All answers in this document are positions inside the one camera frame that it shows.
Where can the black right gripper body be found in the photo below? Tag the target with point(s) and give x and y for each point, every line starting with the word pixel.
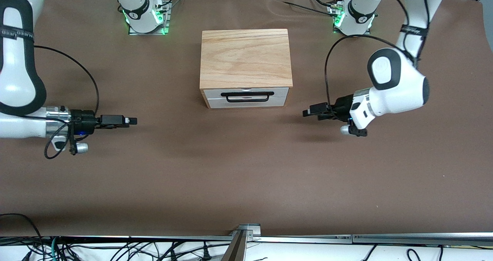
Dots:
pixel 85 121

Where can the wooden drawer cabinet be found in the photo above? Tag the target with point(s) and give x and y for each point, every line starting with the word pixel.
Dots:
pixel 246 57

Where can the brown table cover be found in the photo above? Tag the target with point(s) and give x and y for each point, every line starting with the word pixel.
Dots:
pixel 246 168

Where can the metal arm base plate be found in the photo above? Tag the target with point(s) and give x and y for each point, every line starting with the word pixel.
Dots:
pixel 163 27
pixel 337 32

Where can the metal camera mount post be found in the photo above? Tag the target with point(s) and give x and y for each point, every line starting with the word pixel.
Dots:
pixel 237 249

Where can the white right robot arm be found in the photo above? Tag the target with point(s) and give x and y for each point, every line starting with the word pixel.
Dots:
pixel 19 80

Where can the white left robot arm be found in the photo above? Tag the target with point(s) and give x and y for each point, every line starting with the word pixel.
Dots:
pixel 400 87

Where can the aluminium table edge rail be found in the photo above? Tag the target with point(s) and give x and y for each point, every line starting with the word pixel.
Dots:
pixel 385 239

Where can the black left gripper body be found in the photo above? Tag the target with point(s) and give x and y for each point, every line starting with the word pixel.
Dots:
pixel 341 106

